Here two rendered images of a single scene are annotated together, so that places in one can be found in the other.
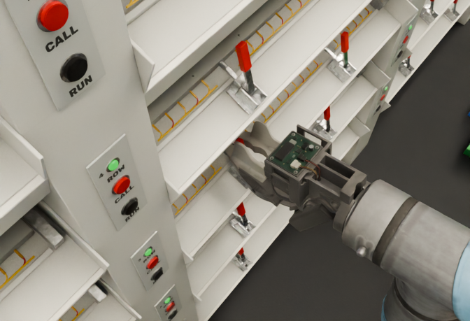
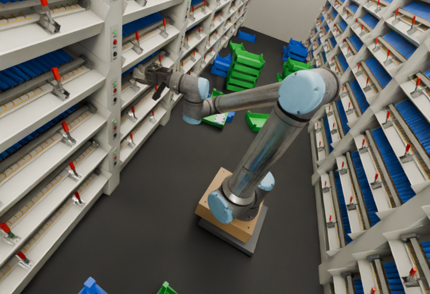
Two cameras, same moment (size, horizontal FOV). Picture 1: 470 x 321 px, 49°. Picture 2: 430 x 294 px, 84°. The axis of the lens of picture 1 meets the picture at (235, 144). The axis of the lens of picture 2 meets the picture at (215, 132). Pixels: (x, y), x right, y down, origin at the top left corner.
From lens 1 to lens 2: 0.67 m
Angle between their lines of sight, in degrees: 30
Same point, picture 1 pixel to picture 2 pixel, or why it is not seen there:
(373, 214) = (176, 75)
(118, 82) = (119, 6)
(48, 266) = (89, 73)
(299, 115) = not seen: hidden behind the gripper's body
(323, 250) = (160, 150)
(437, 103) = not seen: hidden behind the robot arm
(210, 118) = (128, 53)
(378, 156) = (173, 122)
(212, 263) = (124, 129)
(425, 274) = (191, 85)
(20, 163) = (98, 16)
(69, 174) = (107, 25)
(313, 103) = not seen: hidden behind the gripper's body
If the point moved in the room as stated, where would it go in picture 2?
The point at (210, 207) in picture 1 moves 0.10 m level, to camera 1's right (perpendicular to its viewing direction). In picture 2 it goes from (125, 95) to (147, 95)
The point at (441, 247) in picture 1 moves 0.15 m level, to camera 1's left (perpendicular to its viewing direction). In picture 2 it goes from (193, 78) to (159, 77)
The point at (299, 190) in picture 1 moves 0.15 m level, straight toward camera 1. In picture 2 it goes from (155, 75) to (154, 93)
